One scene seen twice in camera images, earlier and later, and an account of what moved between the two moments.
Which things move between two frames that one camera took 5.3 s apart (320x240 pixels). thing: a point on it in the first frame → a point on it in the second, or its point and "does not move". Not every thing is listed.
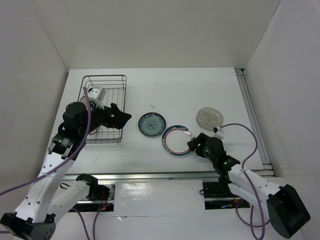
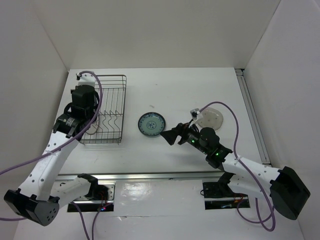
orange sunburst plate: (93, 130) does not move
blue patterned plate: (152, 124) does not move
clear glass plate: (208, 118) does not move
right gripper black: (200, 139) → (170, 135)
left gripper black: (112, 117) → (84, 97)
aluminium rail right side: (258, 133) does not move
